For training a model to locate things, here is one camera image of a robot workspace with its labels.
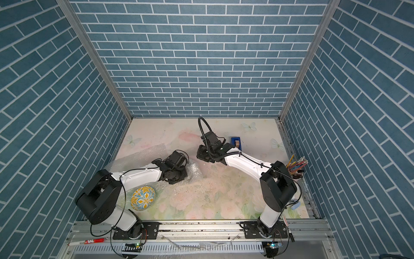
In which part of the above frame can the white vented cable duct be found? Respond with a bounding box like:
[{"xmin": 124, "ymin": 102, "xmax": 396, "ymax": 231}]
[{"xmin": 73, "ymin": 242, "xmax": 264, "ymax": 255}]

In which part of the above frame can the blue tape dispenser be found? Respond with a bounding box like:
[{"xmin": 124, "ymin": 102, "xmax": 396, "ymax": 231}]
[{"xmin": 231, "ymin": 137, "xmax": 242, "ymax": 150}]

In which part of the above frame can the red white marker pen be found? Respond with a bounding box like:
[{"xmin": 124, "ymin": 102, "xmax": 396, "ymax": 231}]
[{"xmin": 68, "ymin": 238, "xmax": 107, "ymax": 246}]

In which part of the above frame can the blue white stapler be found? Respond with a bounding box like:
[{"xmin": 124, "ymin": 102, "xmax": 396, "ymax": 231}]
[{"xmin": 289, "ymin": 200, "xmax": 301, "ymax": 210}]

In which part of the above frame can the bundle of coloured pencils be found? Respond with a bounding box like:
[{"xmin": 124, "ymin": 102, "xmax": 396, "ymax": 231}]
[{"xmin": 286, "ymin": 156, "xmax": 308, "ymax": 178}]

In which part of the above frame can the pink pencil holder cup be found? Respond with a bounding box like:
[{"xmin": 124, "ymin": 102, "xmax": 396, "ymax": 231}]
[{"xmin": 291, "ymin": 169, "xmax": 305, "ymax": 180}]

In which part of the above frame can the black marker pen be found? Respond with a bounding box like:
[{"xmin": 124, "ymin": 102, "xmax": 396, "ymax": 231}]
[{"xmin": 282, "ymin": 215, "xmax": 295, "ymax": 242}]

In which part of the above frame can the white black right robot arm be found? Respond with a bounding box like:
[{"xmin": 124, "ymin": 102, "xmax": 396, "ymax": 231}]
[{"xmin": 197, "ymin": 131, "xmax": 299, "ymax": 238}]

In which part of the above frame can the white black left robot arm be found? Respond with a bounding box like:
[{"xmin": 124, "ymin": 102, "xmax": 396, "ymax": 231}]
[{"xmin": 74, "ymin": 150, "xmax": 189, "ymax": 239}]

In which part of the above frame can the aluminium corner frame post left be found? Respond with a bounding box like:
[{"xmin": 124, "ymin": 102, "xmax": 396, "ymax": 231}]
[{"xmin": 56, "ymin": 0, "xmax": 133, "ymax": 122}]

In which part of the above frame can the clear bubble wrap sheet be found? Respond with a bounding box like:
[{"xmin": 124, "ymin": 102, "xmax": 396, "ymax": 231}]
[{"xmin": 105, "ymin": 144, "xmax": 206, "ymax": 213}]

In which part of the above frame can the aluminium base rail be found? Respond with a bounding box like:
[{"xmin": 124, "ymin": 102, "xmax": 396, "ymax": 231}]
[{"xmin": 67, "ymin": 219, "xmax": 334, "ymax": 243}]

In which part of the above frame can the aluminium corner frame post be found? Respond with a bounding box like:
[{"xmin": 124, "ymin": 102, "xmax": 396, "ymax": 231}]
[
  {"xmin": 56, "ymin": 0, "xmax": 133, "ymax": 122},
  {"xmin": 279, "ymin": 0, "xmax": 340, "ymax": 122}
]

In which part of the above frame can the aluminium corner frame post right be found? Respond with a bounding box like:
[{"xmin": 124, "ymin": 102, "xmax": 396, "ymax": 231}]
[{"xmin": 279, "ymin": 0, "xmax": 340, "ymax": 122}]

